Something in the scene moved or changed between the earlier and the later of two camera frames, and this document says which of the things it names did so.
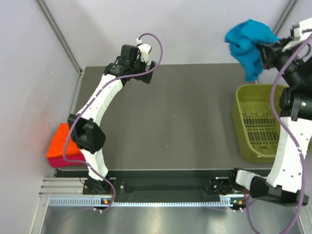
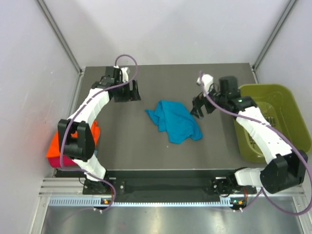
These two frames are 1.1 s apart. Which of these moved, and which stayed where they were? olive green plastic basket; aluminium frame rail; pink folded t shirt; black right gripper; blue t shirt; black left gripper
Moved: black left gripper; black right gripper; blue t shirt
Stayed: aluminium frame rail; pink folded t shirt; olive green plastic basket
